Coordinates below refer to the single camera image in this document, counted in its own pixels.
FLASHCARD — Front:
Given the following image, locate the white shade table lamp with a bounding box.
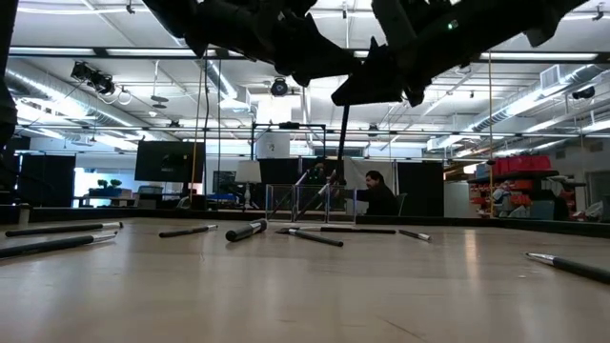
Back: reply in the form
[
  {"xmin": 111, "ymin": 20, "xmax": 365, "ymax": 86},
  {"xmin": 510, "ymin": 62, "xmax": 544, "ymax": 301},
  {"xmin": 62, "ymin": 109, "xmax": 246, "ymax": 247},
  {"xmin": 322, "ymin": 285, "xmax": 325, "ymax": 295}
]
[{"xmin": 234, "ymin": 158, "xmax": 263, "ymax": 211}]

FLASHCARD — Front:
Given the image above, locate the person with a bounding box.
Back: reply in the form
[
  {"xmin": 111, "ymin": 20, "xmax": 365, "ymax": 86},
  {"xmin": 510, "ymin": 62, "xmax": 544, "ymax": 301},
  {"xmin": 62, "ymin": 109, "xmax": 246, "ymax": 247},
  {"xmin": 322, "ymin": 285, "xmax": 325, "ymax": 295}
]
[
  {"xmin": 345, "ymin": 169, "xmax": 401, "ymax": 217},
  {"xmin": 312, "ymin": 161, "xmax": 331, "ymax": 185}
]

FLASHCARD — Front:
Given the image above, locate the shelf rack with red bins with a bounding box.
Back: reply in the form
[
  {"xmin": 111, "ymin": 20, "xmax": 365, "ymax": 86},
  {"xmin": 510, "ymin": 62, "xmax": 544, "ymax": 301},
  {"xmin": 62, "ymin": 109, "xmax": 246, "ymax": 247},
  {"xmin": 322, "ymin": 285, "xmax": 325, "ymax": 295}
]
[{"xmin": 466, "ymin": 153, "xmax": 588, "ymax": 222}]

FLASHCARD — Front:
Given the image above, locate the black partition panel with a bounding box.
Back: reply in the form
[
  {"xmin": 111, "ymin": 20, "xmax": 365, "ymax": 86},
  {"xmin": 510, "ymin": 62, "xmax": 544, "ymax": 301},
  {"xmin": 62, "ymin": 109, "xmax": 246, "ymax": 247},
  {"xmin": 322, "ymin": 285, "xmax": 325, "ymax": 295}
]
[
  {"xmin": 396, "ymin": 161, "xmax": 445, "ymax": 218},
  {"xmin": 17, "ymin": 151, "xmax": 77, "ymax": 209},
  {"xmin": 256, "ymin": 157, "xmax": 348, "ymax": 212}
]

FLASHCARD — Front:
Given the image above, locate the black aluminium rig frame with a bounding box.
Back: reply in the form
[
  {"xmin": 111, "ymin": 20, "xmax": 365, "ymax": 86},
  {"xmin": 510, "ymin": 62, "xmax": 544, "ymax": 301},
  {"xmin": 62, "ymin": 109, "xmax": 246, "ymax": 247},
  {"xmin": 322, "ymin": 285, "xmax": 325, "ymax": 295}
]
[{"xmin": 0, "ymin": 204, "xmax": 610, "ymax": 239}]

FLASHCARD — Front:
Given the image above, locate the large black monitor screen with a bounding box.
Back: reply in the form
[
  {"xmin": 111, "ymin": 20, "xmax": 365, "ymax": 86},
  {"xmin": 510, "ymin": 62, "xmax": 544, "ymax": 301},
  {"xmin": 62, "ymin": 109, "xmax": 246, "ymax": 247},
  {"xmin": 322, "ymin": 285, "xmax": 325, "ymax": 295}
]
[{"xmin": 133, "ymin": 139, "xmax": 207, "ymax": 184}]

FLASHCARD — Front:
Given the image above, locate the short black makeup brush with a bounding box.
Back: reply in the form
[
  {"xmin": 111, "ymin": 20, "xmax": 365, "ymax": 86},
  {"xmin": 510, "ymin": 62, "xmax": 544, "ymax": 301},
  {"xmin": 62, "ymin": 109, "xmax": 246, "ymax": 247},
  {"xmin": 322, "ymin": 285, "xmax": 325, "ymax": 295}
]
[{"xmin": 398, "ymin": 229, "xmax": 433, "ymax": 242}]

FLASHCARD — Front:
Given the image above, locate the clear acrylic brush organizer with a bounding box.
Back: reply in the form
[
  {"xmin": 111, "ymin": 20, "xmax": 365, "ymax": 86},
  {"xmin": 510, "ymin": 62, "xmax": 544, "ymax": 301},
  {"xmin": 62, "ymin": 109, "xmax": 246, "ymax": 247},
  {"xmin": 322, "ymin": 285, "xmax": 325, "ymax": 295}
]
[{"xmin": 264, "ymin": 183, "xmax": 358, "ymax": 225}]

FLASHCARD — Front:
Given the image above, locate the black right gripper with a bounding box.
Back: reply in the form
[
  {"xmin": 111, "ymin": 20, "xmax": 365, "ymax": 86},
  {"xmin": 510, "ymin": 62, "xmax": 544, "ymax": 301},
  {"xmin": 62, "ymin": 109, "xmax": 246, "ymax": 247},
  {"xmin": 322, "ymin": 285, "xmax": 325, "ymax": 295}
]
[{"xmin": 332, "ymin": 0, "xmax": 471, "ymax": 108}]

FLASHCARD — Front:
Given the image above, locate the black bar with light strips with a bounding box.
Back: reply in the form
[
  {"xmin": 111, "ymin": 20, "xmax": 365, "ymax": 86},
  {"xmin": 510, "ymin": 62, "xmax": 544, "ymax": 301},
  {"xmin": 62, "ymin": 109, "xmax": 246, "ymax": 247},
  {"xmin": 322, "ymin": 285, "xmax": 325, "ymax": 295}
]
[{"xmin": 9, "ymin": 46, "xmax": 610, "ymax": 64}]

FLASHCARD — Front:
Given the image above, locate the black mounted camera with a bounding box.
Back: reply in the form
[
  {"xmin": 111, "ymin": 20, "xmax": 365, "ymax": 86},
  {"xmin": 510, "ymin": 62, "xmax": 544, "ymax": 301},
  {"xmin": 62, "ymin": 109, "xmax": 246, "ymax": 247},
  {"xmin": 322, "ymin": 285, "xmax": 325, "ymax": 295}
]
[
  {"xmin": 70, "ymin": 60, "xmax": 133, "ymax": 107},
  {"xmin": 570, "ymin": 85, "xmax": 597, "ymax": 101},
  {"xmin": 269, "ymin": 76, "xmax": 291, "ymax": 98}
]

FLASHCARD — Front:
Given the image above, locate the dark pen left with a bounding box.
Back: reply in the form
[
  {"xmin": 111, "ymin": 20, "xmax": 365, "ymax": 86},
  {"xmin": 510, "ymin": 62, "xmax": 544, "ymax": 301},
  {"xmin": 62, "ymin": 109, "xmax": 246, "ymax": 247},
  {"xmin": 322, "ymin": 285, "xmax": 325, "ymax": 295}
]
[{"xmin": 0, "ymin": 230, "xmax": 119, "ymax": 261}]

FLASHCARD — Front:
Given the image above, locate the white sheet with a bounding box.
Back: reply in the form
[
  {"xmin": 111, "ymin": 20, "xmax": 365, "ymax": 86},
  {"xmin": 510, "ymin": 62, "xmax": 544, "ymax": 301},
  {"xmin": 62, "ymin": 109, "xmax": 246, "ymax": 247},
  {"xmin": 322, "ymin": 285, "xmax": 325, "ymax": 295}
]
[{"xmin": 342, "ymin": 156, "xmax": 397, "ymax": 192}]

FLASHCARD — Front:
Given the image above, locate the thick black marker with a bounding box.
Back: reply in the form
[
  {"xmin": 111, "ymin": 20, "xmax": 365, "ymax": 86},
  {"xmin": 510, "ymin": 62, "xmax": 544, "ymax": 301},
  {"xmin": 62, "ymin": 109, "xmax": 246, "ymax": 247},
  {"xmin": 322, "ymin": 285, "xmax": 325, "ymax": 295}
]
[{"xmin": 224, "ymin": 217, "xmax": 270, "ymax": 243}]

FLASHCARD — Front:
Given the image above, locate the yellow hanging cord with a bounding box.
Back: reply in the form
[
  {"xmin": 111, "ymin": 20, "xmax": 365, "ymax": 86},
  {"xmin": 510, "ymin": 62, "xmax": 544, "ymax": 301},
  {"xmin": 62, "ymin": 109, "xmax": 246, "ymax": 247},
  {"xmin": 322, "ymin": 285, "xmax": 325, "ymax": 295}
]
[{"xmin": 188, "ymin": 47, "xmax": 211, "ymax": 204}]

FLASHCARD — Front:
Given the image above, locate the black pen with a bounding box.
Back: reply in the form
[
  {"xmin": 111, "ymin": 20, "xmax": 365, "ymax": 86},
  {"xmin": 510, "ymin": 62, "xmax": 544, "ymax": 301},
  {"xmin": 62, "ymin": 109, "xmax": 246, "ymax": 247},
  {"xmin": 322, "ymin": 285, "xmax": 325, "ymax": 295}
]
[
  {"xmin": 157, "ymin": 224, "xmax": 219, "ymax": 239},
  {"xmin": 3, "ymin": 221, "xmax": 124, "ymax": 238},
  {"xmin": 291, "ymin": 224, "xmax": 397, "ymax": 235}
]

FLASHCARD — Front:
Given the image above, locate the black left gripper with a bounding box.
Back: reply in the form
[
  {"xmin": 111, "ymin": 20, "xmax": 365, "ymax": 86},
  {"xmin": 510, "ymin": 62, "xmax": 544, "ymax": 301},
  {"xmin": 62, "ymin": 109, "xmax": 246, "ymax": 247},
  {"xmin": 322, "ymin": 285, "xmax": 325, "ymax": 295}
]
[{"xmin": 209, "ymin": 0, "xmax": 362, "ymax": 87}]

